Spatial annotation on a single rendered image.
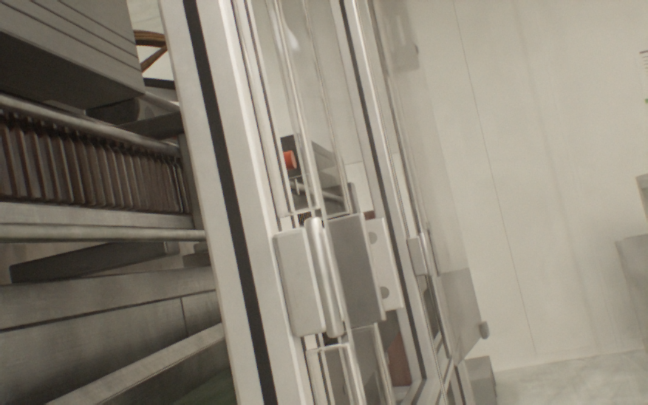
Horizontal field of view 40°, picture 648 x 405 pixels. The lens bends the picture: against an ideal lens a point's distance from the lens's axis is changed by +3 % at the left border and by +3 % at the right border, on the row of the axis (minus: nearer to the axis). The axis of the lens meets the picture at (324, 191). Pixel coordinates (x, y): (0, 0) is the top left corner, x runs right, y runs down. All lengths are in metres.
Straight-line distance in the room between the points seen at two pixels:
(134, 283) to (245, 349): 0.64
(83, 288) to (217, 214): 0.52
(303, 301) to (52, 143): 0.38
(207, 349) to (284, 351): 0.57
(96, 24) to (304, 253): 0.41
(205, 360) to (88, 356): 0.14
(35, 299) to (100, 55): 0.26
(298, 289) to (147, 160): 0.53
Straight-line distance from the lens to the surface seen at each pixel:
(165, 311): 1.20
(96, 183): 0.85
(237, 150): 0.50
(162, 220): 0.94
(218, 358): 1.09
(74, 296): 0.98
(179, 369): 0.97
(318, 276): 0.48
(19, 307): 0.89
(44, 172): 0.78
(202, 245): 1.02
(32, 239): 0.59
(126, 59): 0.87
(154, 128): 1.04
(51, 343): 0.92
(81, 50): 0.78
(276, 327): 0.49
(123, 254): 0.95
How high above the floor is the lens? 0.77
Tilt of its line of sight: 5 degrees up
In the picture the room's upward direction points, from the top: 12 degrees counter-clockwise
